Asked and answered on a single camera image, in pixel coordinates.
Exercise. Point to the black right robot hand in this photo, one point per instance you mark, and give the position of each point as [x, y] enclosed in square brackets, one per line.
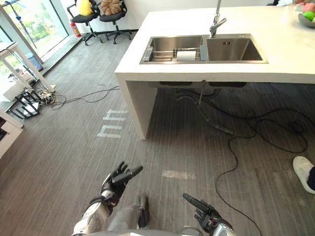
[205, 212]

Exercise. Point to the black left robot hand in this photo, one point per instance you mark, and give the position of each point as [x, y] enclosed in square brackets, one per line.
[115, 182]

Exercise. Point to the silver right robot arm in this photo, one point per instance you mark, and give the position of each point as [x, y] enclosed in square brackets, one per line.
[222, 229]

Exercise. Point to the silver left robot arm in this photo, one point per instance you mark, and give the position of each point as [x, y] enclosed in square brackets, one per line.
[92, 217]

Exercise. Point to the metal sink drying rack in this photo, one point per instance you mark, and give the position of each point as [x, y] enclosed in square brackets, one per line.
[172, 55]

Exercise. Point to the white ribbed cup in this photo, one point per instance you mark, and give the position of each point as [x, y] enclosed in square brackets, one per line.
[186, 55]

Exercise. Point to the stainless steel double sink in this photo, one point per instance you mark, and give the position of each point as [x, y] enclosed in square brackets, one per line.
[203, 49]

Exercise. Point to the chrome sink faucet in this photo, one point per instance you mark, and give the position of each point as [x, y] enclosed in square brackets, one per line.
[216, 23]

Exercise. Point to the silver robot leg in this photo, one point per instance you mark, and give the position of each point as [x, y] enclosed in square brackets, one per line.
[139, 212]

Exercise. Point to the grey floor tape strip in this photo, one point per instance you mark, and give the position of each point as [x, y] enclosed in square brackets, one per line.
[179, 174]

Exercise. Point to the white floor tape marking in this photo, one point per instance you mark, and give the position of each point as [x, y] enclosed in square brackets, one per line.
[112, 124]

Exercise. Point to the person's white shoe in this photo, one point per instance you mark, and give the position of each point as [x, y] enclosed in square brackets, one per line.
[304, 173]

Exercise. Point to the white cabinet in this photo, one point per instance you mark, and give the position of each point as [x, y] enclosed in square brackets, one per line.
[7, 132]

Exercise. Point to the blue bin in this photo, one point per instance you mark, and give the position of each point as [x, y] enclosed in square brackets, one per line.
[34, 62]

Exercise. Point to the white kitchen island counter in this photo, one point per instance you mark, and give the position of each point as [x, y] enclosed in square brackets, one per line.
[216, 56]

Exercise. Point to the red fire extinguisher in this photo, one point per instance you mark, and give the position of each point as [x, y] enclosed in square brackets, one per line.
[75, 29]

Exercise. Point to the black office chair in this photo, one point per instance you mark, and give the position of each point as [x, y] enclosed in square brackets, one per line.
[85, 20]
[115, 20]

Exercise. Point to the brown plush toy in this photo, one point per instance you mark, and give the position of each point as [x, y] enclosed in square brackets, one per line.
[110, 6]

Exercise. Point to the yellow cushion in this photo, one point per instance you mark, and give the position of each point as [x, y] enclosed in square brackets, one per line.
[83, 6]

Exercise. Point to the grey fruit bowl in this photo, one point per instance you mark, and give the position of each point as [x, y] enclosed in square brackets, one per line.
[306, 20]

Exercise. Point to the green apple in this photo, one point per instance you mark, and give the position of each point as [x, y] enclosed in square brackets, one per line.
[309, 15]

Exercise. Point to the white table frame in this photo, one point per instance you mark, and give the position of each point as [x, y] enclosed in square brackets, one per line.
[22, 56]

